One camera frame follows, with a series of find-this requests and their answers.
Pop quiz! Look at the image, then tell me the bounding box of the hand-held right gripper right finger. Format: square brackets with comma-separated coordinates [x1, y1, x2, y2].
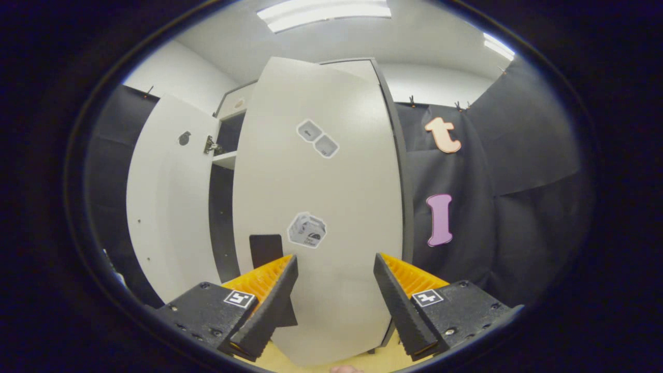
[373, 252, 514, 362]

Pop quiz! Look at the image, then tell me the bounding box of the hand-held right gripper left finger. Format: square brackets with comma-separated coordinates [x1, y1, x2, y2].
[154, 254, 299, 362]

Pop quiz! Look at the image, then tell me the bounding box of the white shoe cabinet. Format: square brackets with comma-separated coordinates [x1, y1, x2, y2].
[210, 57, 415, 356]

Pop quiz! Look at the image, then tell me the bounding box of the white shoe cabinet door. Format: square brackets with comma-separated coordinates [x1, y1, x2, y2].
[126, 93, 221, 305]
[232, 56, 405, 366]

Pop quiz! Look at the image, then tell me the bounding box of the ceiling light panel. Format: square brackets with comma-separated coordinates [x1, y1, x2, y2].
[256, 0, 393, 34]
[483, 32, 516, 62]

